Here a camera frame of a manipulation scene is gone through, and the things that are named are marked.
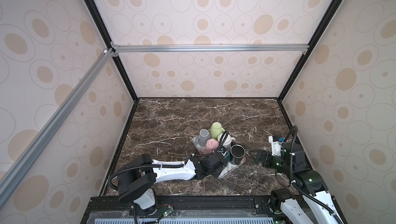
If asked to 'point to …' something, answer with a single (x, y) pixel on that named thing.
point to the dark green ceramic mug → (225, 153)
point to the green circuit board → (168, 211)
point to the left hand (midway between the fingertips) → (223, 165)
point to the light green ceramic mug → (215, 129)
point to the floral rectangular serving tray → (226, 169)
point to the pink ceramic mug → (211, 145)
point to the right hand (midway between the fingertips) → (257, 153)
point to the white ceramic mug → (227, 144)
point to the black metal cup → (236, 154)
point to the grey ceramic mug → (203, 136)
